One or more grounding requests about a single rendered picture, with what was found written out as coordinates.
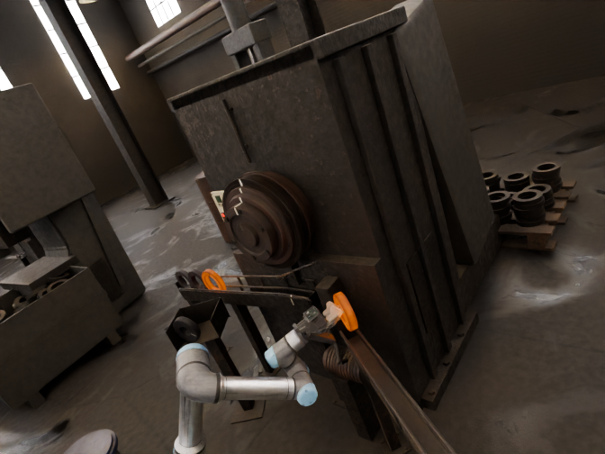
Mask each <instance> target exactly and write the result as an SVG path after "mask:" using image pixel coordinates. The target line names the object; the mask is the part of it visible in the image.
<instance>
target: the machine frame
mask: <svg viewBox="0 0 605 454"><path fill-rule="evenodd" d="M406 22H408V18H407V14H406V10H405V7H404V5H402V6H399V7H397V8H394V9H392V10H390V11H387V12H384V13H381V14H378V15H375V16H373V17H370V18H367V19H365V20H363V21H360V22H358V23H353V24H350V25H349V26H346V27H343V28H341V29H338V30H336V31H334V32H329V33H327V34H324V35H321V36H319V37H317V38H314V39H312V40H310V41H306V42H304V43H302V44H299V45H297V46H295V47H292V48H291V49H288V50H285V51H282V52H280V53H277V54H275V55H273V56H271V57H269V58H266V59H262V60H260V61H258V62H256V63H254V64H251V65H249V66H246V67H244V68H241V69H239V70H236V71H234V72H231V73H229V74H228V75H225V76H223V77H219V78H217V79H214V80H213V81H210V82H208V83H205V84H203V85H201V86H198V87H195V88H193V89H191V90H188V91H186V92H184V93H182V94H179V95H176V96H173V97H171V98H168V99H167V104H168V106H169V108H170V110H171V112H172V113H176V116H177V118H178V120H179V122H180V123H181V126H182V128H183V130H184V132H185V135H186V137H187V139H188V140H189V143H190V145H191V147H192V149H193V151H194V154H195V156H196V157H197V160H198V162H199V164H200V166H201V168H202V170H203V173H204V174H205V176H206V179H207V181H208V183H209V185H210V187H211V189H212V191H223V190H224V189H225V187H226V186H227V185H228V184H229V183H230V182H231V181H233V180H235V179H237V178H239V177H240V176H241V175H243V174H245V173H248V172H260V173H261V172H265V171H271V172H275V173H278V174H280V175H283V176H285V177H287V178H288V179H290V180H291V181H292V182H294V183H295V184H296V185H297V186H298V187H299V188H300V189H301V191H302V192H303V193H304V195H305V196H306V198H307V200H308V201H309V203H310V205H311V208H312V211H313V215H314V220H315V229H314V233H313V235H312V239H311V245H310V248H309V249H308V251H307V252H306V253H305V254H304V255H303V256H302V257H301V258H299V260H298V261H297V262H296V263H295V264H294V265H292V266H291V267H289V268H273V267H270V266H268V265H266V264H264V263H263V262H261V261H255V260H252V259H250V258H248V257H247V256H246V255H244V254H243V253H242V252H241V251H240V250H239V249H237V250H235V251H234V252H233V255H234V257H235V259H236V261H237V263H238V265H239V268H240V270H241V272H242V274H243V276H275V275H282V274H284V273H286V272H289V271H291V270H294V269H296V268H299V267H302V266H304V265H307V264H309V263H312V262H314V261H316V260H317V261H318V263H315V264H313V265H310V266H309V267H306V268H302V269H301V271H302V275H303V278H305V277H308V278H314V279H316V281H313V282H314V285H315V286H317V285H318V284H319V283H320V282H321V280H322V279H323V278H325V277H326V276H332V277H338V278H339V280H340V282H341V285H342V287H343V289H344V292H345V295H346V297H347V299H348V301H349V303H350V305H351V307H352V309H353V311H354V313H355V316H356V318H357V324H358V329H359V330H360V331H361V333H362V334H363V335H364V337H365V338H366V339H367V341H368V342H369V343H370V344H371V346H372V347H373V348H374V349H375V351H376V352H377V354H378V355H379V356H380V357H381V358H382V359H383V361H384V363H385V364H386V365H387V367H388V368H389V369H390V370H391V371H392V372H393V373H394V375H395V376H396V377H397V378H398V380H399V381H400V382H401V384H402V385H403V386H404V388H405V389H406V390H407V391H408V393H409V394H410V395H411V397H412V398H413V399H414V400H415V401H416V402H417V404H418V405H419V407H420V408H421V410H423V408H427V409H430V410H432V411H436V410H437V407H438V404H439V402H440V400H441V398H442V396H443V394H444V393H445V391H446V389H447V386H448V384H449V381H450V379H451V377H452V376H453V374H454V372H455V370H456V367H457V365H458V363H459V361H460V359H461V358H462V355H463V353H464V351H465V348H466V346H467V344H468V342H469V341H470V339H471V337H472V335H473V333H474V329H475V327H476V325H477V323H478V322H479V318H478V314H477V312H472V311H467V310H466V306H465V299H464V295H463V291H462V287H461V283H460V279H459V275H458V272H457V268H456V261H455V257H454V253H453V249H452V245H451V241H450V238H449V233H448V229H447V223H446V218H445V215H444V211H443V207H442V203H441V199H440V195H439V191H438V185H437V181H436V178H435V173H434V169H433V166H432V162H431V158H430V154H429V147H428V144H427V139H426V135H425V132H424V128H423V123H422V120H421V116H420V109H419V107H418V104H417V101H416V99H415V96H414V94H413V91H412V88H411V83H410V81H409V79H408V76H407V73H406V69H405V66H404V62H403V57H402V51H401V47H400V43H399V40H398V35H397V32H394V31H395V29H396V28H397V27H398V26H399V25H401V24H404V23H406ZM222 99H225V100H226V103H227V105H228V107H229V108H231V107H232V108H233V111H230V113H231V115H232V117H233V120H234V122H235V123H236V126H237V128H238V131H239V134H240V137H241V139H242V141H243V143H244V144H248V147H246V150H247V152H248V155H249V157H250V159H251V161H252V162H251V163H249V164H248V162H247V160H246V157H245V155H244V153H243V151H242V148H241V147H240V145H239V141H238V139H237V136H236V134H235V132H234V130H233V128H232V125H231V123H230V119H229V117H228V115H227V113H226V112H225V109H224V106H223V104H222V102H221V100H222ZM259 309H260V311H261V313H262V314H263V316H264V318H265V321H266V324H267V326H268V328H269V330H270V331H271V333H272V335H273V337H274V339H275V342H278V341H279V340H281V339H282V338H283V337H284V336H285V335H286V334H287V333H289V332H290V331H292V330H294V328H293V324H294V323H295V324H298V323H299V322H300V321H302V320H303V319H304V318H303V313H300V312H296V311H291V310H287V309H278V308H268V307H259ZM307 340H308V342H307V343H306V344H305V346H304V347H302V348H301V349H300V350H298V351H297V352H296V353H295V354H296V355H297V356H298V357H299V358H300V359H301V360H302V361H303V362H304V363H305V364H306V365H307V367H308V368H309V370H310V372H312V373H314V374H317V375H320V376H323V377H326V378H329V379H331V378H330V374H329V372H328V371H326V370H325V368H324V366H323V362H322V357H321V354H320V352H319V350H318V348H317V345H316V343H315V341H314V340H310V339H308V337H307Z"/></svg>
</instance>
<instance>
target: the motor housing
mask: <svg viewBox="0 0 605 454"><path fill-rule="evenodd" d="M339 349H340V354H341V358H342V359H345V358H347V359H348V363H346V364H344V365H342V366H340V365H339V364H338V360H337V355H336V350H335V347H334V345H330V346H329V347H328V348H327V349H326V350H325V352H324V354H323V359H322V362H323V366H324V368H325V370H326V371H328V372H329V373H330V374H332V375H335V376H334V380H335V382H336V385H337V387H338V389H339V392H340V394H341V396H342V399H343V401H344V403H345V406H346V407H347V409H348V413H349V415H350V418H351V420H352V422H353V424H354V426H355V428H356V430H357V434H358V436H359V437H361V438H363V439H366V440H369V441H371V442H373V440H374V438H375V436H376V434H377V433H378V431H379V430H380V428H381V425H380V423H379V421H378V419H377V416H376V414H375V410H374V407H373V405H372V403H371V400H370V398H369V395H368V393H367V391H366V387H365V385H364V383H365V382H364V379H363V377H362V375H361V373H360V370H359V368H358V366H357V363H356V362H355V360H354V358H353V357H352V355H351V354H350V352H349V351H348V349H347V348H346V347H343V346H339Z"/></svg>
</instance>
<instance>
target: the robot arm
mask: <svg viewBox="0 0 605 454"><path fill-rule="evenodd" d="M326 305H327V309H326V310H324V311H323V313H321V312H320V311H319V310H318V308H316V307H315V306H314V305H313V306H312V307H311V308H309V309H308V310H307V311H306V312H304V313H303V318H304V319H303V320H302V321H300V322H299V323H298V324H295V323H294V324H293V328H294V330H292V331H290V332H289V333H287V334H286V335H285V336H284V337H283V338H282V339H281V340H279V341H278V342H277V343H276V344H274V345H273V346H271V348H269V349H268V350H267V351H266V352H265V359H266V362H267V363H268V364H269V366H270V367H271V368H278V367H279V366H280V367H281V368H282V369H283V370H284V371H285V372H286V373H287V375H288V377H224V376H223V375H222V374H221V373H212V372H211V367H210V360H209V357H210V355H209V353H208V350H207V349H206V348H205V347H204V346H203V345H201V344H198V343H191V344H187V345H185V346H184V347H183V348H182V349H180V350H179V351H178V352H177V355H176V387H177V388H178V390H179V391H180V406H179V436H178V437H177V438H176V440H175V447H174V454H205V437H204V436H203V435H202V428H203V403H205V404H218V403H219V402H220V401H221V400H297V401H298V402H299V404H301V405H303V406H309V405H311V404H313V403H314V402H315V401H316V399H317V397H318V393H317V390H316V388H315V385H314V384H313V382H312V379H311V377H310V374H309V372H310V370H309V368H308V367H307V365H306V364H305V363H304V362H303V361H302V360H301V359H300V358H299V357H298V356H297V355H296V354H295V353H296V352H297V351H298V350H300V349H301V348H302V347H304V346H305V344H306V343H307V342H308V340H307V337H308V339H310V340H313V341H319V342H323V343H327V344H329V345H334V343H335V339H334V337H333V335H332V334H331V333H327V332H325V331H327V330H329V329H331V328H332V327H333V326H334V325H335V324H336V323H337V321H338V320H339V318H340V316H341V315H342V314H343V312H342V310H341V308H340V307H339V305H335V304H333V303H332V302H331V301H328V302H327V303H326ZM326 321H327V322H326Z"/></svg>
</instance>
